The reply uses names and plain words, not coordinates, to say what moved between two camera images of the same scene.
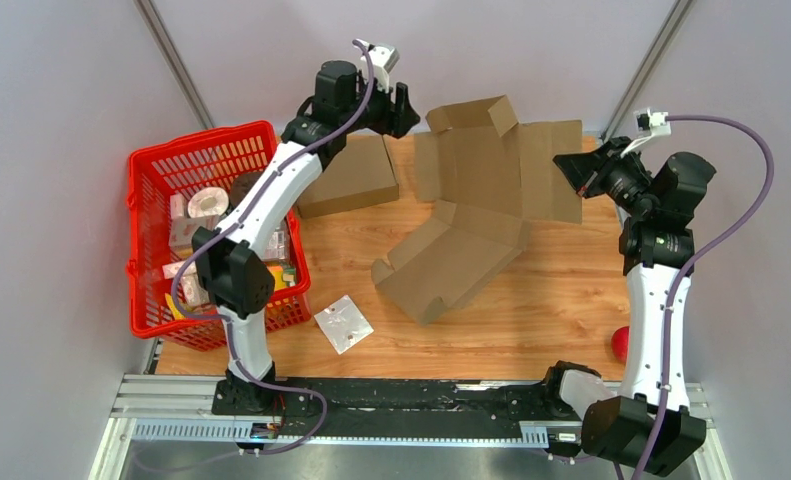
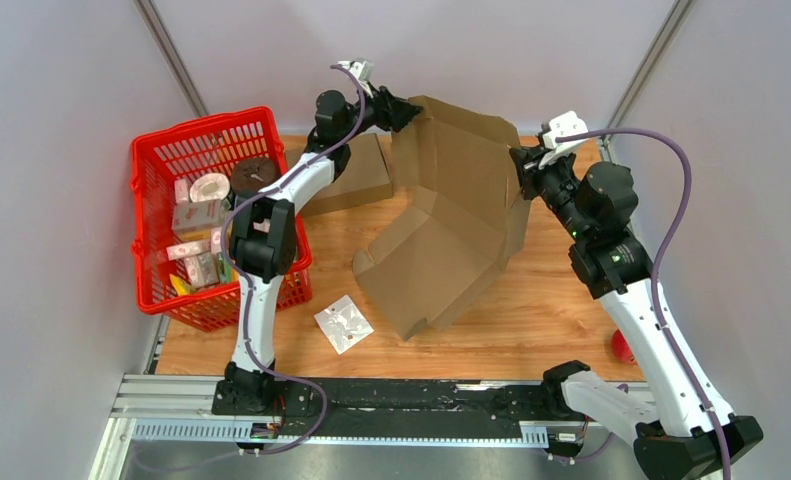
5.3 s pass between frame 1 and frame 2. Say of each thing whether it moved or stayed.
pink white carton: moved
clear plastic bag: stayed
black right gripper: moved
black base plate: stayed
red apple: stayed
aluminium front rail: stayed
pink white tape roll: moved
